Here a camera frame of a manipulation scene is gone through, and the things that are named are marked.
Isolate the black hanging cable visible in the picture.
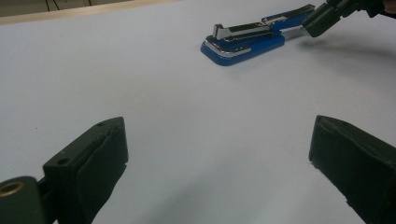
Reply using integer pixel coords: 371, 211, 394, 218
44, 0, 61, 11

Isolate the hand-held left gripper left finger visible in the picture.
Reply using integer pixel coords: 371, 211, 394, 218
42, 116, 130, 224

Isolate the wooden table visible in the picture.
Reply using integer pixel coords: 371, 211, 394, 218
0, 0, 183, 26

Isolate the blue stapler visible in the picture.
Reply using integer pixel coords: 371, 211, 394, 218
200, 4, 318, 67

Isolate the white table cover sheet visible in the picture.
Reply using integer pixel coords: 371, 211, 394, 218
0, 0, 396, 224

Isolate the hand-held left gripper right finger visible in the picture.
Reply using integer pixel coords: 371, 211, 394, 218
308, 115, 396, 224

